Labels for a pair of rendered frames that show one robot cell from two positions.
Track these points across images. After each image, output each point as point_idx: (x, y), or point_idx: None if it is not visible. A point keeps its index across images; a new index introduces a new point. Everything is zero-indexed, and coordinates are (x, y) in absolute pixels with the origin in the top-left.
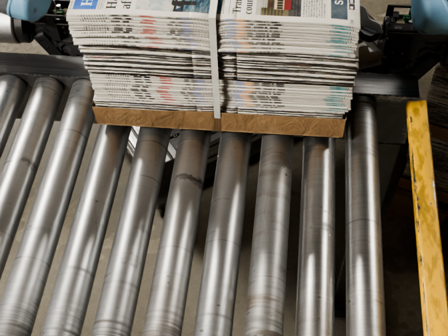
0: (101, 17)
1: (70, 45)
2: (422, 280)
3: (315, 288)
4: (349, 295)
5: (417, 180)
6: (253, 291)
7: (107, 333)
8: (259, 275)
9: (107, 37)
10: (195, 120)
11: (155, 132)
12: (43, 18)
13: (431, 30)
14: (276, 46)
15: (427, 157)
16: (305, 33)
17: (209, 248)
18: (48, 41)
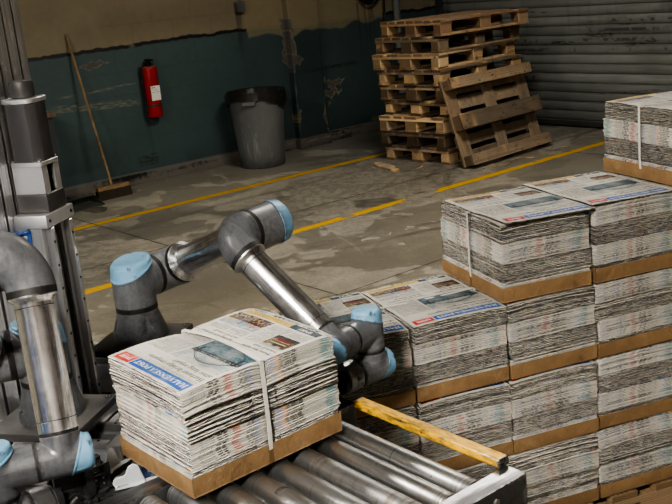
0: (200, 387)
1: (106, 493)
2: (452, 442)
3: (411, 477)
4: (427, 474)
5: (401, 419)
6: (383, 498)
7: None
8: (378, 491)
9: (203, 403)
10: (258, 458)
11: (234, 486)
12: (77, 480)
13: (337, 359)
14: (295, 368)
15: (393, 411)
16: (308, 351)
17: (337, 501)
18: (82, 503)
